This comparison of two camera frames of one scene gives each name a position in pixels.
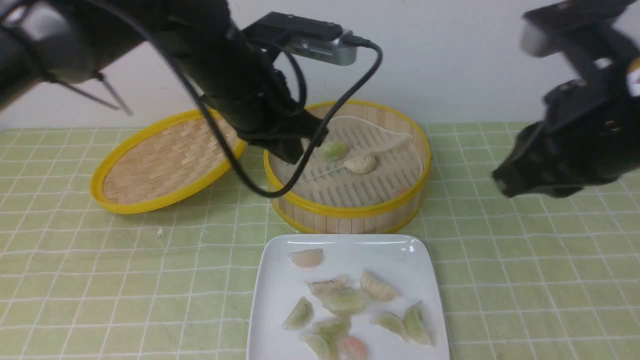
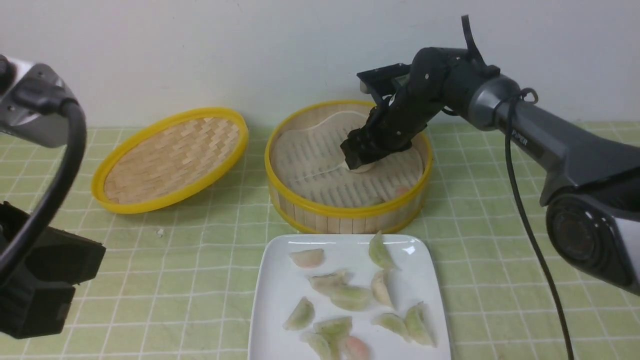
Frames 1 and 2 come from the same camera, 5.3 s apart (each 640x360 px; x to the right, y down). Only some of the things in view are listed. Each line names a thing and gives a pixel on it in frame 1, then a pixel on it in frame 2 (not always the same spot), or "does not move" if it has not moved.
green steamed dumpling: (335, 151) to (379, 254)
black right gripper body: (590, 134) to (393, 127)
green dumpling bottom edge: (317, 343) does not move
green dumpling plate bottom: (333, 331) does not move
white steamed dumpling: (360, 165) does not move
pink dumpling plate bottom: (355, 349) does not move
